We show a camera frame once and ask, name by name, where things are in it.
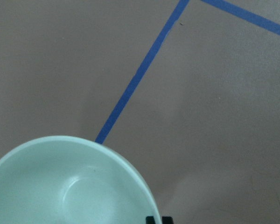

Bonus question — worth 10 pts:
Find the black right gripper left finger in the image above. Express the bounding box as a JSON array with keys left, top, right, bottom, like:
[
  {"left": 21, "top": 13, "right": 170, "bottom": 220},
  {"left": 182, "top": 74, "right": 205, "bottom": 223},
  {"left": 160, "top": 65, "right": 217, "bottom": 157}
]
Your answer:
[{"left": 146, "top": 216, "right": 156, "bottom": 224}]

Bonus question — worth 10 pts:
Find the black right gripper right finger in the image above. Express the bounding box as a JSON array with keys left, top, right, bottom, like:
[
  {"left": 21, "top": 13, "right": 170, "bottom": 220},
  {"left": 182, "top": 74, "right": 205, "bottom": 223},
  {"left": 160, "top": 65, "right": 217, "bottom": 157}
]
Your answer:
[{"left": 161, "top": 216, "right": 173, "bottom": 224}]

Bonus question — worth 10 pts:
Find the green bowl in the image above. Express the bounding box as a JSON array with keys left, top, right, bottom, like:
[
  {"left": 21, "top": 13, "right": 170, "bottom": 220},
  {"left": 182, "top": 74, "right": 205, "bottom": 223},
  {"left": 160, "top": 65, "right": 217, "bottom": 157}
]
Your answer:
[{"left": 0, "top": 136, "right": 161, "bottom": 224}]

